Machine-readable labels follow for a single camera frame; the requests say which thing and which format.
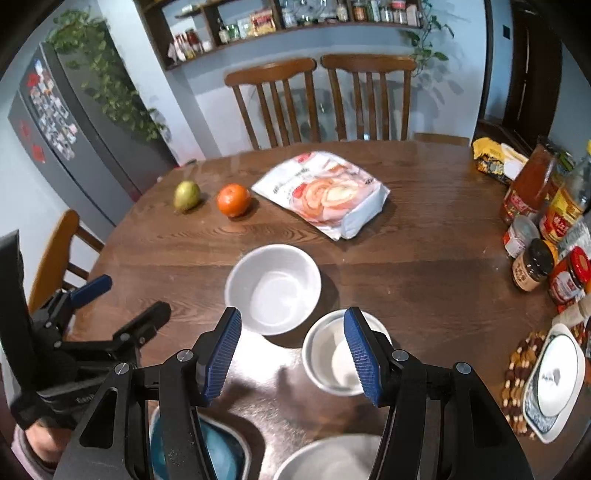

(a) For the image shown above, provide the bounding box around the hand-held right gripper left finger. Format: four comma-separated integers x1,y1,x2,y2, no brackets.
54,307,242,480

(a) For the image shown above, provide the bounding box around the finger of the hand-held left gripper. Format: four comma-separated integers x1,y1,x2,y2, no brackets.
110,301,171,352
46,274,113,324

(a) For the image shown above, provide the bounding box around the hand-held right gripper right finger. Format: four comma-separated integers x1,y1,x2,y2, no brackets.
344,307,534,480

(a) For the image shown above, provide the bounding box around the small white straight-sided bowl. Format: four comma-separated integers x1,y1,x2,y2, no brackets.
302,310,393,397

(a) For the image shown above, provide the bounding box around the large blue patterned square plate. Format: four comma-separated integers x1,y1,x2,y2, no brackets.
148,401,254,480

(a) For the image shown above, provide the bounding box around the medium white bowl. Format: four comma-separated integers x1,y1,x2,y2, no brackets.
224,244,322,336

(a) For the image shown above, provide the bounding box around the large white bowl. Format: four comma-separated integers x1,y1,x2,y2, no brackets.
272,434,384,480

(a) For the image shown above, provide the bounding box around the person's left forearm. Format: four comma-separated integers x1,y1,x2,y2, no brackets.
13,425,58,476

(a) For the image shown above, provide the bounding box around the person's left hand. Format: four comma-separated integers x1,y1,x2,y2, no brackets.
28,427,66,464

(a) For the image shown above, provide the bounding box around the wooden slat-back chair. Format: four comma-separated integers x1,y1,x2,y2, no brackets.
225,58,319,151
28,209,105,315
320,54,417,141

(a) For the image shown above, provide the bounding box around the green pear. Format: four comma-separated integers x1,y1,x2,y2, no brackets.
173,180,201,213

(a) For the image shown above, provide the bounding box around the grey refrigerator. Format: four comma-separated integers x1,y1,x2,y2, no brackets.
7,41,178,227

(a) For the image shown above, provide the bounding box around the orange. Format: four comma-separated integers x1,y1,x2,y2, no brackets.
217,183,252,217

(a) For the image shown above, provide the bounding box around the wooden bead trivet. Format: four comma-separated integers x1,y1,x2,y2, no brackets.
501,330,555,437

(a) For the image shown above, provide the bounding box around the white snack bag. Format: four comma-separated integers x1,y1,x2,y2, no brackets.
252,151,391,241

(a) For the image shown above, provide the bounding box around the cluster of fridge photos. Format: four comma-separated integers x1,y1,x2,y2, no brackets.
30,60,77,160

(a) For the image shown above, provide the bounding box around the white patterned serving dish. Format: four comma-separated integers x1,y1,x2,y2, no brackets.
522,323,587,445

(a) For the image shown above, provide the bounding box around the brown lid sauce jar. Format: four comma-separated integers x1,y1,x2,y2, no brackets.
512,239,557,293

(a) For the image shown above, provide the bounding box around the round white dark-rimmed plate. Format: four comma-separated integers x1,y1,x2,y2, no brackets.
538,332,586,416

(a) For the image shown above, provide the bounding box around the white label jar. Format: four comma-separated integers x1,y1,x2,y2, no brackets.
503,215,541,259

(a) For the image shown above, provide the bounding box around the white plastic bottle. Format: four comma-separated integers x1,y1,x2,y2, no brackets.
551,302,591,328

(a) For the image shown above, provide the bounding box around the trailing plant on refrigerator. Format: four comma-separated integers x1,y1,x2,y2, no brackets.
46,9,169,141

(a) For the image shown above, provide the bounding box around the red chili sauce jar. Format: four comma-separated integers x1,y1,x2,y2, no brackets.
549,247,591,305

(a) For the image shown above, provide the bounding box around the yellow and black snack packet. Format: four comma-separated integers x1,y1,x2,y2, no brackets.
472,137,529,185

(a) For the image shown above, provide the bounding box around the red sauce bottle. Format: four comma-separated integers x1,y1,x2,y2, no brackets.
500,136,559,226

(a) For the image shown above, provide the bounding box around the clear bottle with yellow label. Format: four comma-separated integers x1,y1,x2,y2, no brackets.
539,141,591,243

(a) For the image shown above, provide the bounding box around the row of shelf jars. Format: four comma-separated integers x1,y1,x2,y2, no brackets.
173,0,423,61

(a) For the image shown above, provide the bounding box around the dark wooden door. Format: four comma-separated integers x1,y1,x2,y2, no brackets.
480,0,561,153

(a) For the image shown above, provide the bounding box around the trailing plant by shelf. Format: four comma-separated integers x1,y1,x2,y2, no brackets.
399,0,455,63

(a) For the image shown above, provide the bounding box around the dark wooden wall shelf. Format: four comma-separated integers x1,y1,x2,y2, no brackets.
134,0,426,71

